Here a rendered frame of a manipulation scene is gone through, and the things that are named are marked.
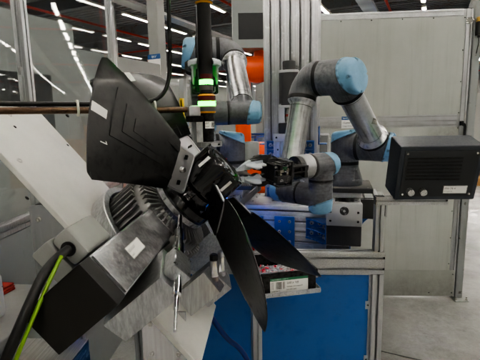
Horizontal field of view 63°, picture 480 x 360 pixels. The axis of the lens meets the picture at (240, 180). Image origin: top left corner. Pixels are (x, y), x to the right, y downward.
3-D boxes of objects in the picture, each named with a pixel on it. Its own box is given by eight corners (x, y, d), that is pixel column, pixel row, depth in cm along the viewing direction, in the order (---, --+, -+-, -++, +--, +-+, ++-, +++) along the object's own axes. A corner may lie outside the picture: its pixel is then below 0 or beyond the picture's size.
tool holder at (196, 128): (193, 148, 93) (192, 106, 91) (182, 146, 98) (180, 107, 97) (227, 146, 97) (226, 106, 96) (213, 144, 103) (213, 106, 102)
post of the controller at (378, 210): (374, 252, 135) (376, 196, 132) (371, 249, 138) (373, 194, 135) (383, 252, 135) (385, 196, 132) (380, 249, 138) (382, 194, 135)
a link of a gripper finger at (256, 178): (245, 180, 104) (272, 174, 109) (233, 175, 109) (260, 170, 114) (245, 191, 105) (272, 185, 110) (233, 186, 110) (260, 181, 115)
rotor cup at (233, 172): (160, 192, 82) (206, 151, 80) (163, 167, 95) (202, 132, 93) (207, 234, 87) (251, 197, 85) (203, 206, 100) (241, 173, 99)
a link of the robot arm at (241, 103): (244, 58, 162) (261, 133, 128) (218, 58, 160) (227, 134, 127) (246, 31, 153) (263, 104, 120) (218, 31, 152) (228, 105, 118)
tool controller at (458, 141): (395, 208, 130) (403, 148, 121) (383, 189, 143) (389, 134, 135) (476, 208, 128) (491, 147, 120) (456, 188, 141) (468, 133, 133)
